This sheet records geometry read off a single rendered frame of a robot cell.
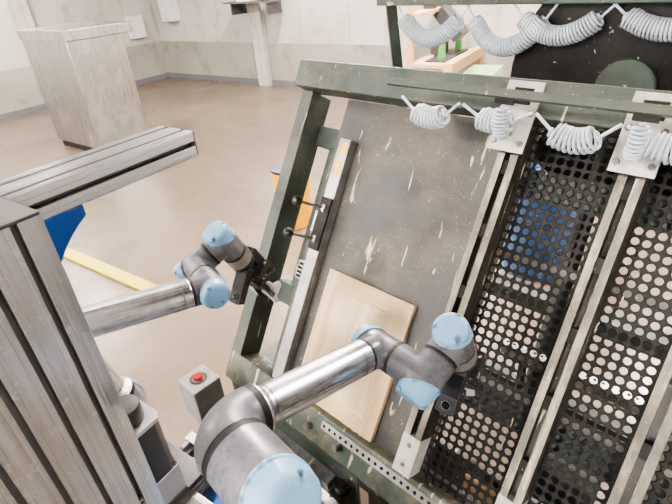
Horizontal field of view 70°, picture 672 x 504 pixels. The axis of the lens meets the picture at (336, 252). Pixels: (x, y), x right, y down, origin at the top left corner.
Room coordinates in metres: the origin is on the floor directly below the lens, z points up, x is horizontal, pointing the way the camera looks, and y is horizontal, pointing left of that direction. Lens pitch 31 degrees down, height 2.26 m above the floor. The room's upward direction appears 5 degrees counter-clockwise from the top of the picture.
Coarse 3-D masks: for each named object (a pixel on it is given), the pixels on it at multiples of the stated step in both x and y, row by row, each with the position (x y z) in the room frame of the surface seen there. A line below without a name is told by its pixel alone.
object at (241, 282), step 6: (252, 270) 1.20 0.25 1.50; (240, 276) 1.19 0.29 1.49; (246, 276) 1.18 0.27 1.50; (234, 282) 1.19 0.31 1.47; (240, 282) 1.18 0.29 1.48; (246, 282) 1.17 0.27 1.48; (234, 288) 1.18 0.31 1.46; (240, 288) 1.17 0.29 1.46; (246, 288) 1.17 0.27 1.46; (234, 294) 1.16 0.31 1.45; (240, 294) 1.16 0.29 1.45; (246, 294) 1.17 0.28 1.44; (234, 300) 1.15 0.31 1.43; (240, 300) 1.15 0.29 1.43
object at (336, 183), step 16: (352, 144) 1.68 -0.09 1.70; (336, 176) 1.63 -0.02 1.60; (336, 192) 1.61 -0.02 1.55; (336, 208) 1.60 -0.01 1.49; (320, 256) 1.53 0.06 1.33; (304, 272) 1.51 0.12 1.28; (304, 288) 1.48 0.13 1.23; (304, 304) 1.45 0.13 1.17; (288, 320) 1.45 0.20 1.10; (304, 320) 1.45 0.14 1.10; (288, 336) 1.41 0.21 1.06; (288, 352) 1.38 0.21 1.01; (288, 368) 1.37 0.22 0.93
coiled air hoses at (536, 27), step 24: (408, 24) 2.12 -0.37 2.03; (456, 24) 1.97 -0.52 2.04; (480, 24) 1.90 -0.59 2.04; (528, 24) 1.77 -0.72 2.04; (552, 24) 1.74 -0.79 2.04; (576, 24) 1.66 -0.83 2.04; (600, 24) 1.62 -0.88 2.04; (648, 24) 1.51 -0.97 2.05; (504, 48) 1.81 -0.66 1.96; (528, 48) 1.78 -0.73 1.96
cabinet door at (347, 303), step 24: (336, 288) 1.42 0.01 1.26; (360, 288) 1.36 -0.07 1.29; (336, 312) 1.37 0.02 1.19; (360, 312) 1.31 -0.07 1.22; (384, 312) 1.26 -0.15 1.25; (408, 312) 1.21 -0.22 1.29; (312, 336) 1.37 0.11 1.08; (336, 336) 1.32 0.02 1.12; (360, 384) 1.17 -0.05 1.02; (384, 384) 1.12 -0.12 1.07; (336, 408) 1.17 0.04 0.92; (360, 408) 1.12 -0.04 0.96; (360, 432) 1.08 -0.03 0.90
